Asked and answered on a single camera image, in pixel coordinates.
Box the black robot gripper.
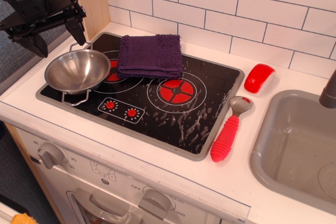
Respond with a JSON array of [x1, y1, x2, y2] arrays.
[[3, 0, 86, 58]]

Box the purple cloth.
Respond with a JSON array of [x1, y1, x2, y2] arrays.
[[118, 34, 182, 79]]

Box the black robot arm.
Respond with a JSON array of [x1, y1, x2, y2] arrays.
[[1, 0, 86, 57]]

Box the orange cloth object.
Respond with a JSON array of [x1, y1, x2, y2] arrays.
[[10, 213, 37, 224]]

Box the small steel pan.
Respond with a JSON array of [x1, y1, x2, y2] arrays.
[[44, 42, 111, 106]]

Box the left grey oven knob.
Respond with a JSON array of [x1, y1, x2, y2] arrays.
[[38, 143, 65, 169]]

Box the grey oven knob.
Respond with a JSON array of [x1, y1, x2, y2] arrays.
[[138, 189, 172, 220], [38, 143, 65, 169]]

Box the black toy stovetop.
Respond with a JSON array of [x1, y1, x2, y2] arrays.
[[36, 33, 244, 161]]

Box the white toy oven door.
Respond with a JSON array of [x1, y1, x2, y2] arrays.
[[67, 188, 221, 223]]

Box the right grey oven knob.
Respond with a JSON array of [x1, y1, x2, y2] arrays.
[[138, 189, 172, 220]]

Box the red and white toy piece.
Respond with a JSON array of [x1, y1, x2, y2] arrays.
[[244, 63, 276, 96]]

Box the grey toy sink basin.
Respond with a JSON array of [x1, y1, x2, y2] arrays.
[[250, 90, 335, 215]]

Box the grey toy faucet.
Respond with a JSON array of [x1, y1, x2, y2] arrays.
[[319, 70, 336, 109]]

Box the red handled spoon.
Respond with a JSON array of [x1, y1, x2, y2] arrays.
[[210, 96, 253, 163]]

